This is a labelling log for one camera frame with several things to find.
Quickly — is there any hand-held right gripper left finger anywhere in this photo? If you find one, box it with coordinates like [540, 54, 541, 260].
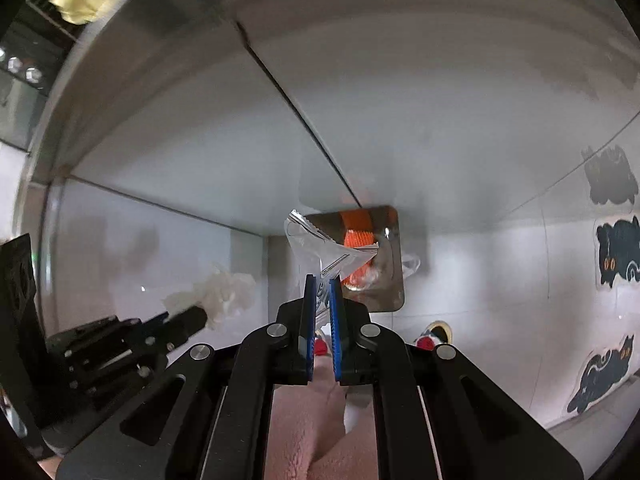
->
[55, 274, 321, 480]

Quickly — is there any stainless steel cabinet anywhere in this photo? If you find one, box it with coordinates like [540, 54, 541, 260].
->
[15, 0, 640, 323]

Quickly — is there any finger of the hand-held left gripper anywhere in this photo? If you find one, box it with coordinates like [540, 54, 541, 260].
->
[136, 306, 209, 357]

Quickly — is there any white tissue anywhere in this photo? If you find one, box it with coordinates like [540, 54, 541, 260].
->
[161, 264, 257, 332]

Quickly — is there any orange ribbed item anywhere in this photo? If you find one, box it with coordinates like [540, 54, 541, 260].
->
[339, 210, 377, 290]

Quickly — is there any clear plastic wrapper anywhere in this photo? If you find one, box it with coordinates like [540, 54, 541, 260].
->
[284, 209, 382, 282]

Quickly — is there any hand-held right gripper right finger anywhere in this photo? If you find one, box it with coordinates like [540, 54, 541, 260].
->
[329, 277, 586, 480]

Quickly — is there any black oven with knobs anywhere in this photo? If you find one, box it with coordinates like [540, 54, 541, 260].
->
[0, 0, 83, 153]

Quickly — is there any black cat sticker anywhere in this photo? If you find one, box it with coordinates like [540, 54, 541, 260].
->
[566, 334, 637, 415]
[594, 216, 640, 289]

